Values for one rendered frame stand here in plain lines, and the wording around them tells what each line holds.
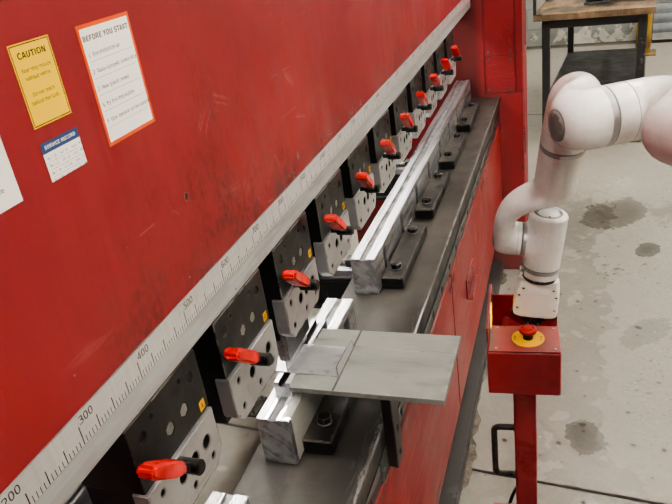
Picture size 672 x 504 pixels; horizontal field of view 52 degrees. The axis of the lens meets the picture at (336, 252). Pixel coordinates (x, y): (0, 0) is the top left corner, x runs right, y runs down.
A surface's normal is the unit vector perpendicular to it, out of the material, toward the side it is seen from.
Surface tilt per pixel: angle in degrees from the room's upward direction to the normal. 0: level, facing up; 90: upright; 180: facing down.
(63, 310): 90
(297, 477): 0
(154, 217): 90
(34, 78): 90
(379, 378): 0
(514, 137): 90
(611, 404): 0
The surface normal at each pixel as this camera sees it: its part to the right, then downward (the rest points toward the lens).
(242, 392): 0.95, 0.02
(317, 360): -0.14, -0.89
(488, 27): -0.29, 0.46
